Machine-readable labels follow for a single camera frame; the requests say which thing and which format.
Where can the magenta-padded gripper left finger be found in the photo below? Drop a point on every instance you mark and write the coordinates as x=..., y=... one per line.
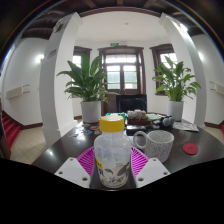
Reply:
x=71, y=170

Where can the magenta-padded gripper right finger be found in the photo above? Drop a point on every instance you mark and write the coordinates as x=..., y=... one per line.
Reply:
x=152, y=170

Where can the clear bottle with yellow cap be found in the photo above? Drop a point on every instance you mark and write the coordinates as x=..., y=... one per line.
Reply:
x=112, y=153

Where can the white speckled mug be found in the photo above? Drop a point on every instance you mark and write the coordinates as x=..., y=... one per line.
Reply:
x=160, y=143

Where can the flat black device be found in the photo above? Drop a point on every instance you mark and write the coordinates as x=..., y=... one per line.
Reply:
x=133, y=129

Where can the round colourful sticker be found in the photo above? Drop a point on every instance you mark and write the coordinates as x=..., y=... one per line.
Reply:
x=94, y=128
x=97, y=132

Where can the grey ball microphone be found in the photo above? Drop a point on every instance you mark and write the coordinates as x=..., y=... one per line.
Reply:
x=171, y=119
x=166, y=122

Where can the green notebook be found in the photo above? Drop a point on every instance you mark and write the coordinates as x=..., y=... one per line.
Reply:
x=154, y=117

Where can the printed paper leaflet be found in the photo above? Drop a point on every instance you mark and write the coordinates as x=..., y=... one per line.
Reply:
x=185, y=126

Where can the brown tray with white jars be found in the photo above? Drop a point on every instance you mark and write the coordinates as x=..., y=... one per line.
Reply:
x=137, y=117

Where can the green box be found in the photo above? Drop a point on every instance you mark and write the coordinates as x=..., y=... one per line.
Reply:
x=120, y=115

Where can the black chair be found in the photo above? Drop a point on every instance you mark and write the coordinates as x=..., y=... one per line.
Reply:
x=131, y=102

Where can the red carpeted staircase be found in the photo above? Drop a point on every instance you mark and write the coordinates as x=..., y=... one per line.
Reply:
x=10, y=130

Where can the leafy plant in white pot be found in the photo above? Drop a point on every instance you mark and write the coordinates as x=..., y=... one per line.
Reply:
x=175, y=83
x=87, y=83

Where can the brown wooden double door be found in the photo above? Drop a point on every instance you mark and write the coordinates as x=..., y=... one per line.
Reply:
x=121, y=75

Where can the brown framed window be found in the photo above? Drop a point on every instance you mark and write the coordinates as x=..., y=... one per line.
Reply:
x=166, y=58
x=78, y=59

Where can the green exit sign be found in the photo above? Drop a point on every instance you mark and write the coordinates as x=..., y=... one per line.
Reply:
x=114, y=44

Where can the white wall radiator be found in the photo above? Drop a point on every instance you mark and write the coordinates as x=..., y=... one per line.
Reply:
x=218, y=88
x=15, y=92

